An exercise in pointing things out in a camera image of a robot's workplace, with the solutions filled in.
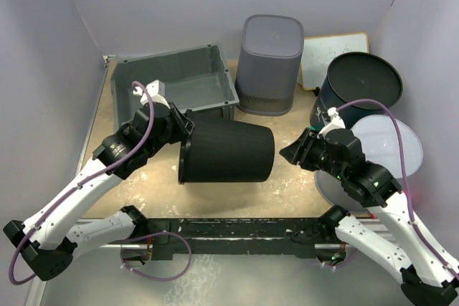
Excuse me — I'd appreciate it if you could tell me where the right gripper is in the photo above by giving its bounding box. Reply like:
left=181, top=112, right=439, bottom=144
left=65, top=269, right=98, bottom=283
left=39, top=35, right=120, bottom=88
left=279, top=127, right=345, bottom=179

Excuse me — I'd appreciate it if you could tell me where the grey plastic tray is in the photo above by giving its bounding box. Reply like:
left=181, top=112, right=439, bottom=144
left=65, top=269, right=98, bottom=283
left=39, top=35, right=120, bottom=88
left=110, top=44, right=239, bottom=128

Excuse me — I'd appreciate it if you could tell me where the black ribbed round bin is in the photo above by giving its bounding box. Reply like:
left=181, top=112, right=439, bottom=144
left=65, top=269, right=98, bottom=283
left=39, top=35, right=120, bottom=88
left=178, top=117, right=275, bottom=184

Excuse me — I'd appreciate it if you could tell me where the light grey round bin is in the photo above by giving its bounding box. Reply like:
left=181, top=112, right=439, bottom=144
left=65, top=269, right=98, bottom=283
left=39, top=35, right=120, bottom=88
left=314, top=114, right=424, bottom=214

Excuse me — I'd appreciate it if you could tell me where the grey mesh square bin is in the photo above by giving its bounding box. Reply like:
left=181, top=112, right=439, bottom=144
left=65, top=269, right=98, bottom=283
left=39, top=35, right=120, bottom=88
left=235, top=14, right=304, bottom=116

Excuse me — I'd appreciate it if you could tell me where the dark blue round bin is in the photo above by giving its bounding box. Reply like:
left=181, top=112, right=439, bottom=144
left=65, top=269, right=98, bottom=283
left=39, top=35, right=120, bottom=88
left=310, top=52, right=403, bottom=130

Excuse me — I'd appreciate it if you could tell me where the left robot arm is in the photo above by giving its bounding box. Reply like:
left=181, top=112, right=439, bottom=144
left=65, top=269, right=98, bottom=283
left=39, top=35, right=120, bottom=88
left=3, top=102, right=194, bottom=285

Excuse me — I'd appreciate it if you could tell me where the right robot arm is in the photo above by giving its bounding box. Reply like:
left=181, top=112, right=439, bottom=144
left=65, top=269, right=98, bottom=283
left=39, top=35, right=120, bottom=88
left=280, top=128, right=458, bottom=305

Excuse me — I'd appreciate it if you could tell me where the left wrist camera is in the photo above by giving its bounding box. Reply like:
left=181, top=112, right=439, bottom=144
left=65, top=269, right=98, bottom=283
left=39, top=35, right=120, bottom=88
left=132, top=80, right=169, bottom=107

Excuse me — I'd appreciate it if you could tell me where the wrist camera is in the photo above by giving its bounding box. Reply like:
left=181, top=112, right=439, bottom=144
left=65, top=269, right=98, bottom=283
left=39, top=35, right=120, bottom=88
left=132, top=80, right=169, bottom=107
left=318, top=107, right=346, bottom=137

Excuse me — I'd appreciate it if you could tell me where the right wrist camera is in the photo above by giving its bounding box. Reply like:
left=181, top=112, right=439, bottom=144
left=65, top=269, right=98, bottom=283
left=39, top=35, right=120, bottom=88
left=318, top=107, right=346, bottom=137

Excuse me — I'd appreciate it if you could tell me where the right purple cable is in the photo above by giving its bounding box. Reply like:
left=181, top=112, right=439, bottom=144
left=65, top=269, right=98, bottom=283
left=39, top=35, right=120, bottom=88
left=335, top=98, right=459, bottom=282

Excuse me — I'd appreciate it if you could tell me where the small whiteboard yellow frame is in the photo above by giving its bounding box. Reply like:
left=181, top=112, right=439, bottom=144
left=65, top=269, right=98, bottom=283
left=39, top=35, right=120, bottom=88
left=297, top=32, right=369, bottom=91

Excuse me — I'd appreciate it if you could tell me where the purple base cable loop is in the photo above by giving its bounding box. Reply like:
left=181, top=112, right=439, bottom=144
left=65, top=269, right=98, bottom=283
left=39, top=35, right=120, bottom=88
left=120, top=231, right=192, bottom=282

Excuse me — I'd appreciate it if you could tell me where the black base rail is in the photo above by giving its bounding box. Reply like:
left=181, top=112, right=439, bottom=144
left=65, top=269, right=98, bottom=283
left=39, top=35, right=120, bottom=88
left=105, top=216, right=347, bottom=260

